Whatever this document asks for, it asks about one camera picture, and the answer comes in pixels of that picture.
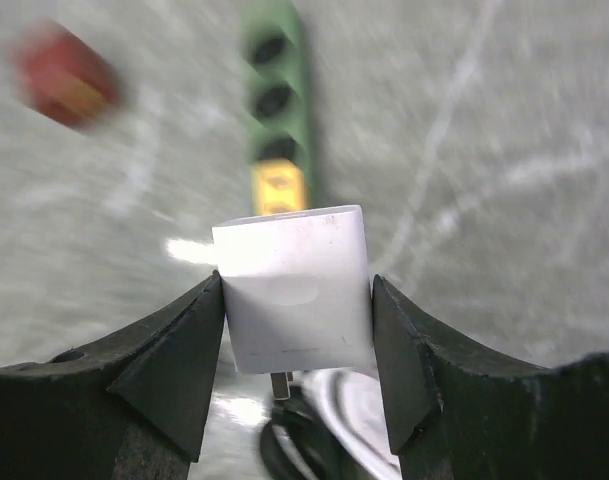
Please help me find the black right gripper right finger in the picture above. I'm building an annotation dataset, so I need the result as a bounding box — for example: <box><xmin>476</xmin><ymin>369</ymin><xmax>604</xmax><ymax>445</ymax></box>
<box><xmin>372</xmin><ymin>277</ymin><xmax>609</xmax><ymax>479</ymax></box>

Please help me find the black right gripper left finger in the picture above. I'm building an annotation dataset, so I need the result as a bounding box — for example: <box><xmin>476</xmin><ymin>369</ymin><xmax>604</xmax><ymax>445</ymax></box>
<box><xmin>0</xmin><ymin>274</ymin><xmax>224</xmax><ymax>479</ymax></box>

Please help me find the white plug adapter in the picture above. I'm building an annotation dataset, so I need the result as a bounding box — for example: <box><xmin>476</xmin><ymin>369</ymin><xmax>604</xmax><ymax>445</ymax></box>
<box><xmin>212</xmin><ymin>205</ymin><xmax>375</xmax><ymax>400</ymax></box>

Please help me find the yellow plug adapter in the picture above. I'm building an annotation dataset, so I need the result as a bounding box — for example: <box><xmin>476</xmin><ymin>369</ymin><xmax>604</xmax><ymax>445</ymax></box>
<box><xmin>252</xmin><ymin>158</ymin><xmax>308</xmax><ymax>216</ymax></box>

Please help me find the green power strip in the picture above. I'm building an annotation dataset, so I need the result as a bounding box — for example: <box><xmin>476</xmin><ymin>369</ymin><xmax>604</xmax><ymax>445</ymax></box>
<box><xmin>241</xmin><ymin>1</ymin><xmax>316</xmax><ymax>202</ymax></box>

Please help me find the red plug adapter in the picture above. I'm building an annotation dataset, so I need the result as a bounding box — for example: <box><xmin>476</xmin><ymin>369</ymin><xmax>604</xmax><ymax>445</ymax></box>
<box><xmin>8</xmin><ymin>21</ymin><xmax>123</xmax><ymax>130</ymax></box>

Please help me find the white coiled cable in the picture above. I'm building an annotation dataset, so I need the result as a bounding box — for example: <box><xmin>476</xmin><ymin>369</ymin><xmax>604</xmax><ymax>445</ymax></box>
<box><xmin>293</xmin><ymin>369</ymin><xmax>403</xmax><ymax>480</ymax></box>

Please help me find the black coiled cable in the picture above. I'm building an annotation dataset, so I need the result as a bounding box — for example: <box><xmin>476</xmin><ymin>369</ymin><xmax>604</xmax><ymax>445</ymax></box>
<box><xmin>258</xmin><ymin>384</ymin><xmax>375</xmax><ymax>480</ymax></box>

